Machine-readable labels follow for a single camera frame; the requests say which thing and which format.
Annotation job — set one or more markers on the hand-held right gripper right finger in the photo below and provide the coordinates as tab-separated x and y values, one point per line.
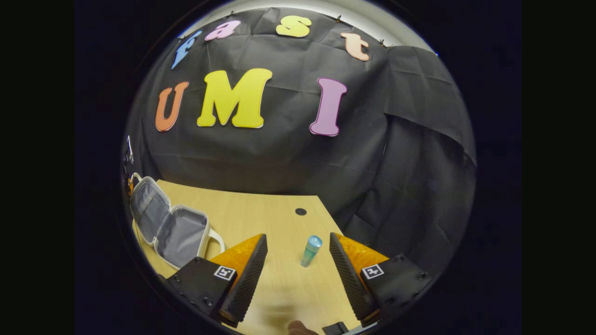
349	279

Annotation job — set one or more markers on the white suitcase with grey lining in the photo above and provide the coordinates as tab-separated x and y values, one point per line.
179	235

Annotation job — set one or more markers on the black backdrop cloth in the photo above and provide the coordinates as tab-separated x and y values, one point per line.
279	158

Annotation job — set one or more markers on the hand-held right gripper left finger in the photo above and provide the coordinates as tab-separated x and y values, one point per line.
249	279

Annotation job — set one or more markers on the teal bottle with blue cap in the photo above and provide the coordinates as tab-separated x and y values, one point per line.
310	251

